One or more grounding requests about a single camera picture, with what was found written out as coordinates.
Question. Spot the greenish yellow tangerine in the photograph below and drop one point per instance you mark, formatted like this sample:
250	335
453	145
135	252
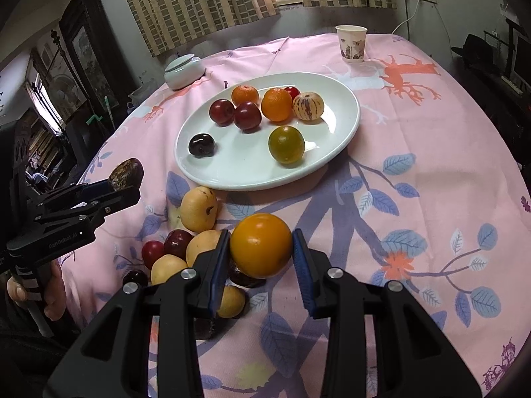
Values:
286	144

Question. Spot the white lidded ceramic jar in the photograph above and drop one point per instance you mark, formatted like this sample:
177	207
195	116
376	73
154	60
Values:
182	72

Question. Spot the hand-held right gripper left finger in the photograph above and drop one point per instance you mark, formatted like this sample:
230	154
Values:
220	273

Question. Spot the dark purple plum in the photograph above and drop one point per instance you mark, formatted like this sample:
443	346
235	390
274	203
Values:
202	145
135	277
242	280

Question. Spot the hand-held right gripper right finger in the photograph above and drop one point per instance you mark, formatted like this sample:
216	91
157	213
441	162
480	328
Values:
303	273

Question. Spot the pink floral tablecloth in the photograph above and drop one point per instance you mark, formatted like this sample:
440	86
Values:
394	215

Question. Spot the wall poster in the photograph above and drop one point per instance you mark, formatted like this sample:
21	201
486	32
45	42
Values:
58	87

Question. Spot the dark wrinkled passion fruit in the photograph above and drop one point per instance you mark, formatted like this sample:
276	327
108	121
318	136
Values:
204	329
126	172

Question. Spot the person's left hand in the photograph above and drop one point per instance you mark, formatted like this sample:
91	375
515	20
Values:
56	294

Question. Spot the white oval plate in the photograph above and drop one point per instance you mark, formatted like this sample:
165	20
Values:
249	166

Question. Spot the bright red plum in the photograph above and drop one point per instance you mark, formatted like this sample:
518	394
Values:
152	253
293	92

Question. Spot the small orange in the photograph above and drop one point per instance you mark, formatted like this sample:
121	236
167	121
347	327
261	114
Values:
244	94

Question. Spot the small yellow plum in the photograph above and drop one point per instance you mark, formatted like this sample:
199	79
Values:
232	300

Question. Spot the striped yellow pepino melon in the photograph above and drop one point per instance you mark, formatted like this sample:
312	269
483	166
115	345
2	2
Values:
307	107

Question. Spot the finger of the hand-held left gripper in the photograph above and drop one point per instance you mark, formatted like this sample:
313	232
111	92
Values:
93	188
120	199

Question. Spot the black hat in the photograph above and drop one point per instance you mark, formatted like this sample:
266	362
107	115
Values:
477	54

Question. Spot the yellow orange tangerine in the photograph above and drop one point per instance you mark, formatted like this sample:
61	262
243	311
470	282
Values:
260	244

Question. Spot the green plastic hook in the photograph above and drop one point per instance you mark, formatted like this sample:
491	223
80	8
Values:
93	119

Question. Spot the printed paper cup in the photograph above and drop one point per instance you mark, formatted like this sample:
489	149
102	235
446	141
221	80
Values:
351	45

